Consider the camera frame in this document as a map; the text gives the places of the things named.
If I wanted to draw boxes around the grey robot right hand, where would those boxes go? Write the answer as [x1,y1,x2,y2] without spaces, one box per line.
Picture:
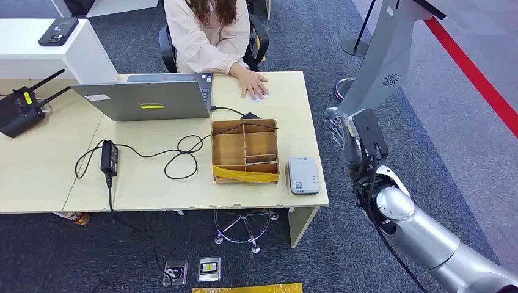
[323,107,364,171]

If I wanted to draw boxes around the person's left hand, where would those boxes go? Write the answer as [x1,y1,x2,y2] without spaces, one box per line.
[230,64,271,101]

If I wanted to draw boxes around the divided cardboard box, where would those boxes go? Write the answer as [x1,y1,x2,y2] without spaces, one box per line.
[210,118,281,185]

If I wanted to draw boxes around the white card reader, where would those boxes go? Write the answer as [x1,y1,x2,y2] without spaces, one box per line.
[286,156,321,196]

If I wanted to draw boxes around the person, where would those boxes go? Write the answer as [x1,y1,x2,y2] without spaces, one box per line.
[163,0,271,101]

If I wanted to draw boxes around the chrome stanchion base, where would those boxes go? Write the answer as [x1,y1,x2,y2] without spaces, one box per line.
[334,78,356,102]

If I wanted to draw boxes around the black office chair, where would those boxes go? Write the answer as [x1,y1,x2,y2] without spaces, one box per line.
[158,12,271,74]

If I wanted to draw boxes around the grey laptop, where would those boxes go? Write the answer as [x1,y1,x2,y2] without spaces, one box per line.
[69,73,214,123]

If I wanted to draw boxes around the grey kiosk stand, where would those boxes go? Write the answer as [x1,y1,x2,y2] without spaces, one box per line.
[327,0,447,122]

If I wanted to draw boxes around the chrome stool base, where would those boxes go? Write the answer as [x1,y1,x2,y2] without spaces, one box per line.
[213,208,280,255]

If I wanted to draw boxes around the white desk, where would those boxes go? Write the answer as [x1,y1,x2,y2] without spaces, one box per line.
[51,0,159,18]

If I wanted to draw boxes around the black power adapter brick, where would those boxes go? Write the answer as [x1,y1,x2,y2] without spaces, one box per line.
[100,140,119,179]

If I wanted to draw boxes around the white cabinet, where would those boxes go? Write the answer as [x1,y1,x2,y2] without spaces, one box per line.
[0,18,119,84]

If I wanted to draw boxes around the yellow packet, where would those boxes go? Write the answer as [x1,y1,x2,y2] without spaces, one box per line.
[191,282,304,293]

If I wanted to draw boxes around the floor socket yellow label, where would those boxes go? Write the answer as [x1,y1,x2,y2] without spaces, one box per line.
[197,256,222,283]

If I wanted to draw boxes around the black smartphone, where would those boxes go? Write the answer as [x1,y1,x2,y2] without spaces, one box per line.
[38,16,80,47]

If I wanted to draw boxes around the open floor socket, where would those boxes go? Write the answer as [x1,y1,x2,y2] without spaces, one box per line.
[162,259,189,287]

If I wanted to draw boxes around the orange snack bag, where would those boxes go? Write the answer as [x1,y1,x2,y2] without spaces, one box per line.
[54,212,90,226]

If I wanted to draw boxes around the black remote with antennas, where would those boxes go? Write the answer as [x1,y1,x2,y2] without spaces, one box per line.
[0,68,71,139]

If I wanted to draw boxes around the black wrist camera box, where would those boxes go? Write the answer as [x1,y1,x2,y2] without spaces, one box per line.
[346,108,390,162]

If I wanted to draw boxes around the black hub cable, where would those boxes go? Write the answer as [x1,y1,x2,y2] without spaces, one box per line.
[210,106,246,117]

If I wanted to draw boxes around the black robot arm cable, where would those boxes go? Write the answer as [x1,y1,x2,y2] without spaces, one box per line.
[356,153,430,293]

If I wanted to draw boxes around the black adapter output cable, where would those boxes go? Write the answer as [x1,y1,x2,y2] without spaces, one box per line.
[74,121,280,181]

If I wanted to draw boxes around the black stanchion post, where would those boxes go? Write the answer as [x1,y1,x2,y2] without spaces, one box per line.
[341,0,378,57]

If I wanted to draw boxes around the black mains cable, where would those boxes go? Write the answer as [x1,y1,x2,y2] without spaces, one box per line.
[106,176,184,280]

